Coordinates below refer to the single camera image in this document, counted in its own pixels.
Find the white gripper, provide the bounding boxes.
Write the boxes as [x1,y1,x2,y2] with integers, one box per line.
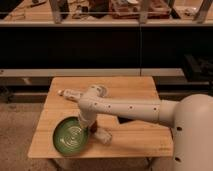
[78,113,97,128]

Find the green ceramic bowl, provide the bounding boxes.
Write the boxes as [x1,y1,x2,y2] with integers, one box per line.
[52,117,89,156]

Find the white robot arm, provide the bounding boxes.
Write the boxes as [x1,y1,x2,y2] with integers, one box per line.
[78,86,213,171]

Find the black rectangular box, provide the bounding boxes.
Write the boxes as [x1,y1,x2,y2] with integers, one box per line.
[117,117,133,124]

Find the wooden table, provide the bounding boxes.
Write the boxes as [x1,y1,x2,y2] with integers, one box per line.
[28,77,173,158]

